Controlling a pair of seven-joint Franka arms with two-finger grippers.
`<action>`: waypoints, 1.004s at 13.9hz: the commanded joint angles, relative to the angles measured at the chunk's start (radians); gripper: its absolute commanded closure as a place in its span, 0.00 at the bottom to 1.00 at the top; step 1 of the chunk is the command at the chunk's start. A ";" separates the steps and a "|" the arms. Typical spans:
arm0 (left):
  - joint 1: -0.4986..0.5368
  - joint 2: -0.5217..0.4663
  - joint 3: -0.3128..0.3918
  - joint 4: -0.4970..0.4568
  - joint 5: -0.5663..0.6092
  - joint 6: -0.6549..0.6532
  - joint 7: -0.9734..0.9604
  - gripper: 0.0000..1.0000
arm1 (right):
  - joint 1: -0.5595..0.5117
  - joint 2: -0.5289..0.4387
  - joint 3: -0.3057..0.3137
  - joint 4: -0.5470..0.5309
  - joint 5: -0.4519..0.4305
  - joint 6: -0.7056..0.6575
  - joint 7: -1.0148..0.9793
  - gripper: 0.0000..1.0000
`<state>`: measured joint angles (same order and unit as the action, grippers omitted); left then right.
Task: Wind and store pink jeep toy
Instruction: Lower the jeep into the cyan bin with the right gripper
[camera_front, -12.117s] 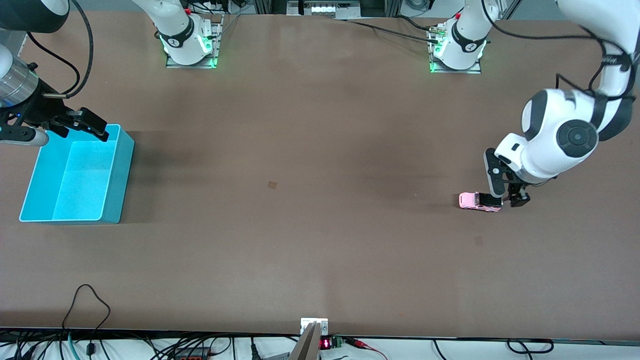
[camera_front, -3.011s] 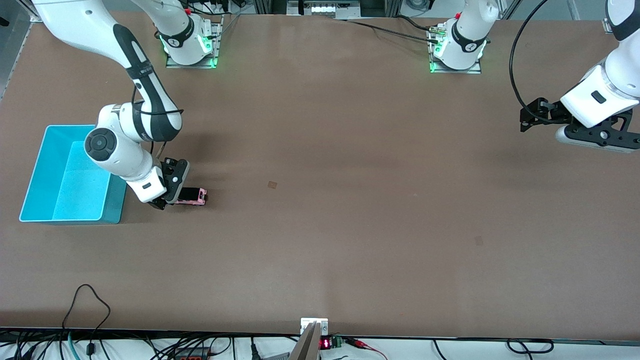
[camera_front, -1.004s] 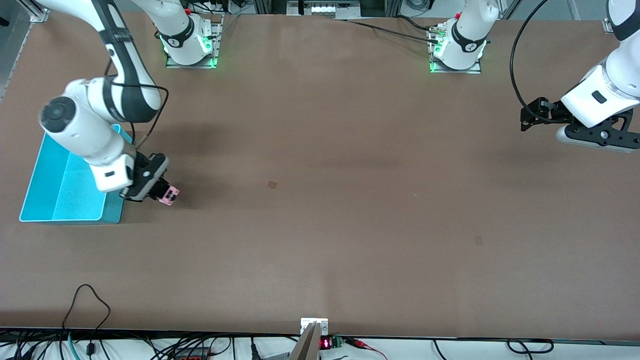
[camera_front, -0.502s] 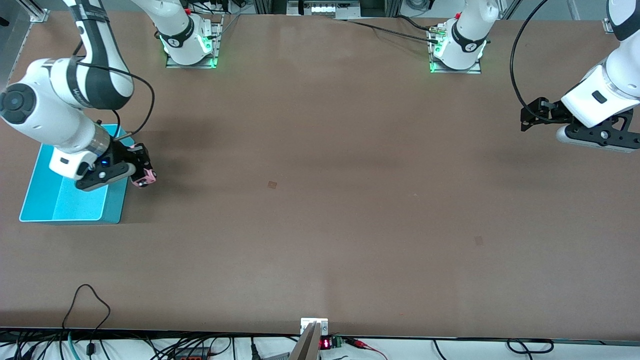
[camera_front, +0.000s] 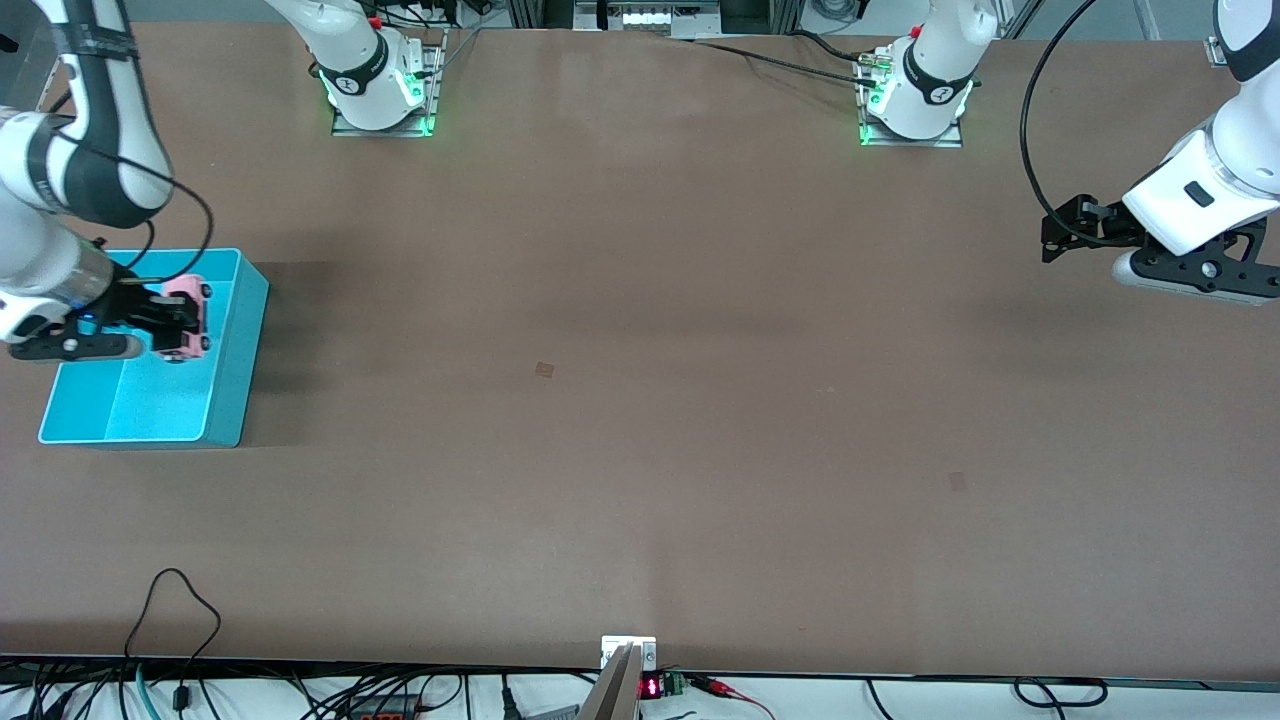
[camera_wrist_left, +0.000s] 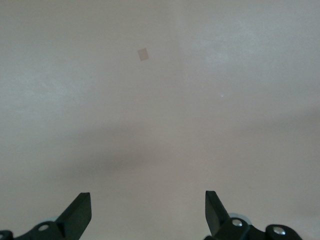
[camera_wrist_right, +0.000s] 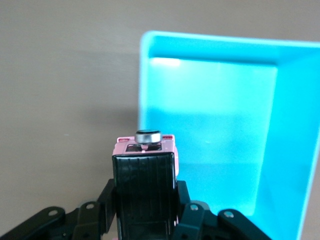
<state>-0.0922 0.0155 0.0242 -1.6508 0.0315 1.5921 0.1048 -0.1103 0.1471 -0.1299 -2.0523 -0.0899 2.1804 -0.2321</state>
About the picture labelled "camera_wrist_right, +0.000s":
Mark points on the pink jeep toy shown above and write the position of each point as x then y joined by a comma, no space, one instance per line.
143,185

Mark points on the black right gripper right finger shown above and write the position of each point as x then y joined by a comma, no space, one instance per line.
195,220

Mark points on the cyan plastic bin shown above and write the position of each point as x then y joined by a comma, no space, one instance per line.
225,112

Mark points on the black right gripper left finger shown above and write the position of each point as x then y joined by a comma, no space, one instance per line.
87,217

